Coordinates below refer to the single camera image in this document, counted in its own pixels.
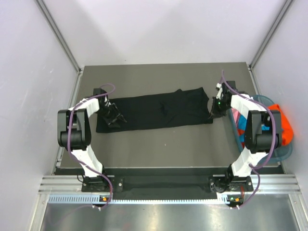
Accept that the black t shirt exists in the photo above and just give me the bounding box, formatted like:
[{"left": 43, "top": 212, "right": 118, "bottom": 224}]
[{"left": 96, "top": 87, "right": 213, "bottom": 133}]

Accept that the aluminium frame rail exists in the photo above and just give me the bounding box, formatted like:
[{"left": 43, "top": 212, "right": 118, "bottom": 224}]
[{"left": 39, "top": 174, "right": 301, "bottom": 194}]

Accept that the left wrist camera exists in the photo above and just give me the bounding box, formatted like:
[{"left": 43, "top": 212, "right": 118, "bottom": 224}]
[{"left": 93, "top": 88, "right": 108, "bottom": 98}]

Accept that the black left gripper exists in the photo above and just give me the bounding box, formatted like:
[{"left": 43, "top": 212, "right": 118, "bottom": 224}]
[{"left": 95, "top": 103, "right": 125, "bottom": 128}]

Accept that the orange t shirt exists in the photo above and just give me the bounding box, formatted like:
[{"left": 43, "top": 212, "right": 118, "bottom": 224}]
[{"left": 269, "top": 104, "right": 294, "bottom": 146}]

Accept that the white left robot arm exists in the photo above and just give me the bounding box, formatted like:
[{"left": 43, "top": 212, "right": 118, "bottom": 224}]
[{"left": 57, "top": 95, "right": 126, "bottom": 191}]

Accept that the slotted grey cable duct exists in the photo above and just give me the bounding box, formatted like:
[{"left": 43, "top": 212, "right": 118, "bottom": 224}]
[{"left": 48, "top": 193, "right": 244, "bottom": 205}]

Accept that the teal laundry basket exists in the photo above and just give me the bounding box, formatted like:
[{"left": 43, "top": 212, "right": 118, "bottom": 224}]
[{"left": 227, "top": 95, "right": 294, "bottom": 167}]

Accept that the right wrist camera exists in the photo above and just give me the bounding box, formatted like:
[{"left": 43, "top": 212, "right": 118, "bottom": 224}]
[{"left": 216, "top": 81, "right": 237, "bottom": 99}]

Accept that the blue t shirt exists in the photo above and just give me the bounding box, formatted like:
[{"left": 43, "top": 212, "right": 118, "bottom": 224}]
[{"left": 237, "top": 111, "right": 272, "bottom": 152}]

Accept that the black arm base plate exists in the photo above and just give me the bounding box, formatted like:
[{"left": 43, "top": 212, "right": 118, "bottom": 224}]
[{"left": 80, "top": 167, "right": 253, "bottom": 201}]

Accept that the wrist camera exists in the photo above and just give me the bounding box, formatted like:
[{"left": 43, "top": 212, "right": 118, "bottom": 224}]
[
  {"left": 93, "top": 88, "right": 108, "bottom": 98},
  {"left": 216, "top": 81, "right": 237, "bottom": 99}
]

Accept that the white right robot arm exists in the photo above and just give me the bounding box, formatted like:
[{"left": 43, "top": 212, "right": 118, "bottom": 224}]
[{"left": 211, "top": 93, "right": 282, "bottom": 191}]

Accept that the pink t shirt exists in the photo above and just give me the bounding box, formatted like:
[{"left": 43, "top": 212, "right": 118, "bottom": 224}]
[{"left": 231, "top": 108, "right": 246, "bottom": 126}]

